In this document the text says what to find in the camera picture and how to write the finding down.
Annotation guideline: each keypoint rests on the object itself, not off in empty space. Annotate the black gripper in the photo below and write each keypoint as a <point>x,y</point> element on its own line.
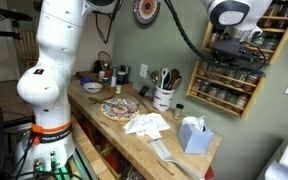
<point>235,50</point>

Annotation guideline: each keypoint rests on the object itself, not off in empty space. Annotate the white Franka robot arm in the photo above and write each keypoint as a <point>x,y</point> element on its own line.
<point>57,50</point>

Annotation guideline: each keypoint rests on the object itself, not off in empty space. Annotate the brown spice jar blue lid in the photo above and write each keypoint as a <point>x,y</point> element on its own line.
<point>254,78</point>

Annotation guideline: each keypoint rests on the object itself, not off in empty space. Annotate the dark wooden spoon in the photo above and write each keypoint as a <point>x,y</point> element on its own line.
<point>175,74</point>

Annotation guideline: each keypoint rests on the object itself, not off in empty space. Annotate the light wooden spoon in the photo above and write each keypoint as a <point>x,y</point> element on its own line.
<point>177,82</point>

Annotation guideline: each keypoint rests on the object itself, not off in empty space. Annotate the dark blue spoon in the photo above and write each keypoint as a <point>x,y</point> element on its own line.
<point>167,81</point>

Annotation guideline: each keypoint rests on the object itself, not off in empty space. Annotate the white plastic spoon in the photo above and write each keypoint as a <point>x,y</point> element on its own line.
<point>164,75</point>

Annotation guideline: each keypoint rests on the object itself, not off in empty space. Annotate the wooden spatula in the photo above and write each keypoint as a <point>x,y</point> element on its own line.
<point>159,76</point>

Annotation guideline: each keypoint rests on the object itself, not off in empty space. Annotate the white facial tissue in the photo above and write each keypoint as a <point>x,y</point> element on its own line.
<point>194,122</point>

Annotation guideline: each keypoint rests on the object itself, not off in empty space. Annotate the pale spice jar black lid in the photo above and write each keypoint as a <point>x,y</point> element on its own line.
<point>178,111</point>

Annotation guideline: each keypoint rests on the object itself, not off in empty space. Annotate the white utensil crock red print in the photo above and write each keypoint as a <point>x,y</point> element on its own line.
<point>163,98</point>

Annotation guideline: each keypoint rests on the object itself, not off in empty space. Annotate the metal kitchen utensil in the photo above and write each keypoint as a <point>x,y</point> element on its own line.
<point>152,76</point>

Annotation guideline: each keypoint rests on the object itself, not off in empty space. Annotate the blue tissue box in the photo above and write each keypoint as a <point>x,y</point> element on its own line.
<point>194,140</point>

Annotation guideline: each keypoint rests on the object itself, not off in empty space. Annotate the small black digital timer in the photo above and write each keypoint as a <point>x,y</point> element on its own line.
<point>144,90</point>

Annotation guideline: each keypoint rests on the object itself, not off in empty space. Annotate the black pepper grinder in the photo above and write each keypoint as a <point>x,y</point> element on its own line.
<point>127,71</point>

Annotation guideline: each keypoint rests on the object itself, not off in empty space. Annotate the crumpled white paper towel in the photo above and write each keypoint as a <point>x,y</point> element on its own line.
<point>145,126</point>

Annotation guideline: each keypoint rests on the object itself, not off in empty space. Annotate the white cap bottle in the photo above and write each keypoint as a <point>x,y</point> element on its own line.
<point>120,76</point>

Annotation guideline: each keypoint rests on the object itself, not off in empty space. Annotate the white stove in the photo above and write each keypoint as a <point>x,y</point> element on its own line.
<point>287,160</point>

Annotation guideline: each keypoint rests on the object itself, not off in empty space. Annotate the small labelled spice bottle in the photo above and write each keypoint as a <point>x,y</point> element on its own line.
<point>118,88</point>

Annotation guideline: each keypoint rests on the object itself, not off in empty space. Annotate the red cloth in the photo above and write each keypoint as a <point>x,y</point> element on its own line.
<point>210,173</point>

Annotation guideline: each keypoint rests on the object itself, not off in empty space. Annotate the stainless steel mill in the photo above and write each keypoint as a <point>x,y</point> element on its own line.
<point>113,80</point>

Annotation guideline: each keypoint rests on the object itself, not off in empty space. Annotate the red lid container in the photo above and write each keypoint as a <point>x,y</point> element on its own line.
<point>108,72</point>

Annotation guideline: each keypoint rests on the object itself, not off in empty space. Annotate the colourful patterned ceramic plate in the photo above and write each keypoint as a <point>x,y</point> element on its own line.
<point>120,110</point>

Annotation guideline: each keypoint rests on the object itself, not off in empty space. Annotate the wicker chair back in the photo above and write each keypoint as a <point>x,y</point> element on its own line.
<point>104,59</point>

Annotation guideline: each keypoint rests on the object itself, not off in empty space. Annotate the white labelled shaker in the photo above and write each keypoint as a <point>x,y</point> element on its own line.
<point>101,76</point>

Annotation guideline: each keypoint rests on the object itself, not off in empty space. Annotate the white ceramic bowl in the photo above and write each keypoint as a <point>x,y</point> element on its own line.
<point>92,87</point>

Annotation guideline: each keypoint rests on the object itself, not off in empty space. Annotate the blue plastic bowl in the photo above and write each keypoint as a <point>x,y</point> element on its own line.
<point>85,81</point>

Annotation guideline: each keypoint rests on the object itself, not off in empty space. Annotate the wooden platform plank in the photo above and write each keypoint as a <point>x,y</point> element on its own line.
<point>87,146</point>

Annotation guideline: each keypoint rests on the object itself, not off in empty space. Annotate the wooden spindle chair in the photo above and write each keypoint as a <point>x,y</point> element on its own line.
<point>27,46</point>

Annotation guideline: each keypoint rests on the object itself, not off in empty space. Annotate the wooden wall spice rack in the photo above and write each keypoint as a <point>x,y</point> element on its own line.
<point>277,30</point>
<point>192,80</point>

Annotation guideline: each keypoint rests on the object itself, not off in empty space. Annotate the white wall outlet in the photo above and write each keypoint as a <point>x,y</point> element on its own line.
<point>144,70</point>

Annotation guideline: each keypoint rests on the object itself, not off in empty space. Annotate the round decorative wall plate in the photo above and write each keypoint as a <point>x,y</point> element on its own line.
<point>146,11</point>

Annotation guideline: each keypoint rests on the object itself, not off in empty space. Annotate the black camera on stand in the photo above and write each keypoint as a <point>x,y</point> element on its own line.
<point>14,15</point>

